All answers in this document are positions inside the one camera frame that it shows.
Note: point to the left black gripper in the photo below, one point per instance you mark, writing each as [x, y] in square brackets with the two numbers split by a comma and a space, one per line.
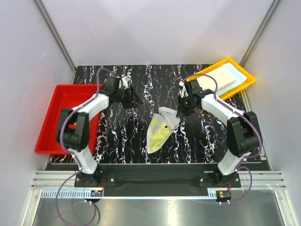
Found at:
[132, 99]

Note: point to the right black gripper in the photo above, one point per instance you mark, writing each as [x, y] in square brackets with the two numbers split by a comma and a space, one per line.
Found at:
[182, 111]

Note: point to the olive yellow towel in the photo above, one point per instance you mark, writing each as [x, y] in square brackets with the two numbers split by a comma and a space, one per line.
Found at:
[162, 125]

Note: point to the pink towel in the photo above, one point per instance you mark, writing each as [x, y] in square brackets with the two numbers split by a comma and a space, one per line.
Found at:
[222, 78]

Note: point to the light blue towel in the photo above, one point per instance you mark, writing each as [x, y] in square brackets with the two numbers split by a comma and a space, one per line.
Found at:
[239, 78]

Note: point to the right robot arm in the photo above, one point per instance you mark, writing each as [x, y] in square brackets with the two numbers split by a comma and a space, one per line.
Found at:
[243, 132]

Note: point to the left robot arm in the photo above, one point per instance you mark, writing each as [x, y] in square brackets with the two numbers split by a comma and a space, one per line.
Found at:
[73, 133]

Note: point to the red plastic bin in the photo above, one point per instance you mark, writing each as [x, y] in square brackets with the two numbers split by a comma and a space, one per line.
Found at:
[64, 96]

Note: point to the yellow plastic tray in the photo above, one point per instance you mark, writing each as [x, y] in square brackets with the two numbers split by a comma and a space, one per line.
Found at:
[249, 81]

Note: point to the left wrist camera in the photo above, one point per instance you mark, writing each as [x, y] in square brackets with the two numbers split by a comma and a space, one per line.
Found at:
[124, 82]

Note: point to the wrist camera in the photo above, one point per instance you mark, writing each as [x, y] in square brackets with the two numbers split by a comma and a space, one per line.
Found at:
[182, 89]
[124, 82]

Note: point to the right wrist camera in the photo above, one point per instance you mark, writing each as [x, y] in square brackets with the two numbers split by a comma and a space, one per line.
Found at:
[182, 89]

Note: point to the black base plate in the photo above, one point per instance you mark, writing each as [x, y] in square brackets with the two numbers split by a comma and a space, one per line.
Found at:
[158, 180]

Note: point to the white slotted cable duct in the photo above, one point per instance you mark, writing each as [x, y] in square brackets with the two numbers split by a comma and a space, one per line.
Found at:
[72, 194]

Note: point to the left aluminium frame post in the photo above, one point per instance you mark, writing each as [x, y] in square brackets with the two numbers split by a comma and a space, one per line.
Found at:
[55, 34]

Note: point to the aluminium frame post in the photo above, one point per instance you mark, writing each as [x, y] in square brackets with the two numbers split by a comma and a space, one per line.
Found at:
[55, 34]
[259, 32]

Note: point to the right aluminium frame post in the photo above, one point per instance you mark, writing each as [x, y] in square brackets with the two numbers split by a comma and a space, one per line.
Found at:
[259, 32]

